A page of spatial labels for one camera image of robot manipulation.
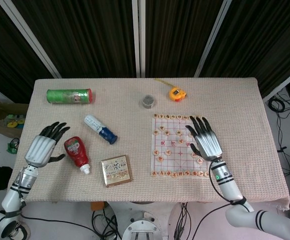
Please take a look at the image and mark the black coiled cable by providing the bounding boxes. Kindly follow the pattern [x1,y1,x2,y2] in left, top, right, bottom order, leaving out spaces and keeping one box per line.
[268,96,290,113]

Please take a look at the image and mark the black floor cable bundle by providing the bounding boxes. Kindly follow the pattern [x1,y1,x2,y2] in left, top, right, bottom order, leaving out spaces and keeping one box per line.
[91,211,122,240]
[173,202,191,240]

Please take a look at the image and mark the orange block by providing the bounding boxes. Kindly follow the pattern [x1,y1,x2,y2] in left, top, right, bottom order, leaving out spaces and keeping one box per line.
[90,201,106,213]

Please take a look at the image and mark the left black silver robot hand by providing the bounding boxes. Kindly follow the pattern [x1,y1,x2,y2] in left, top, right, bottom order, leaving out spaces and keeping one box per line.
[24,121,71,169]

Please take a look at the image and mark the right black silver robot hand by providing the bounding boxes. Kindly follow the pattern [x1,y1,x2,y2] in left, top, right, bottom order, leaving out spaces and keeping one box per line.
[185,115,223,162]

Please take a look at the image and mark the beige woven tablecloth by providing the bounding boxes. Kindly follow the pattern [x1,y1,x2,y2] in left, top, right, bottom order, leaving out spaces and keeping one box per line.
[5,77,290,211]

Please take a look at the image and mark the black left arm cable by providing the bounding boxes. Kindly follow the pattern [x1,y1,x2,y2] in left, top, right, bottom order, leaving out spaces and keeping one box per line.
[16,168,95,232]

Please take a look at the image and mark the chinese chess board mat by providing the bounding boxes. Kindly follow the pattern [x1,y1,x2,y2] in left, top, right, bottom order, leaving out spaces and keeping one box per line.
[149,113,213,179]

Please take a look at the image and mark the yellow green plastic toys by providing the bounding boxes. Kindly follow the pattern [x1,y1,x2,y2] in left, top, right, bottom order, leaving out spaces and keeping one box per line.
[0,114,25,130]

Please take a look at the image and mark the green chip can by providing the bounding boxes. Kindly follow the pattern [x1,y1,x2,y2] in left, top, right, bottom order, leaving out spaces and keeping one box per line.
[46,87,95,105]

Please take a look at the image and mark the green plastic object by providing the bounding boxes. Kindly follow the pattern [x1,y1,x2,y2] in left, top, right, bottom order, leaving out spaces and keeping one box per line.
[6,137,20,154]

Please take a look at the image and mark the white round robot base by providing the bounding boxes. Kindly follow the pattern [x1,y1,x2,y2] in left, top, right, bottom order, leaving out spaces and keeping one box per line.
[123,211,162,240]

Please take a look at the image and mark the brown cardboard box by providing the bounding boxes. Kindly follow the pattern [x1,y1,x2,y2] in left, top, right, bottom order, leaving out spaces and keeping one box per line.
[0,91,30,139]

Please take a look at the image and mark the red ketchup bottle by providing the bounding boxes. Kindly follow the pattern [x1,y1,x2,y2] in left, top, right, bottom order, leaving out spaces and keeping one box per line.
[63,136,91,175]

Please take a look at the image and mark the white blue capped bottle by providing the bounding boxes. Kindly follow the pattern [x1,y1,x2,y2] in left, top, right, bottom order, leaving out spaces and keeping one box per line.
[83,114,118,145]

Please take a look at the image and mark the square chess box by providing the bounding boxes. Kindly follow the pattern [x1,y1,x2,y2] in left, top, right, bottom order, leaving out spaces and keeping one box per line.
[100,154,133,188]

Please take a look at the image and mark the yellow tape measure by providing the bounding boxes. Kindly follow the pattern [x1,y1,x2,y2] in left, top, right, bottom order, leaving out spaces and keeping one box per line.
[154,78,187,103]

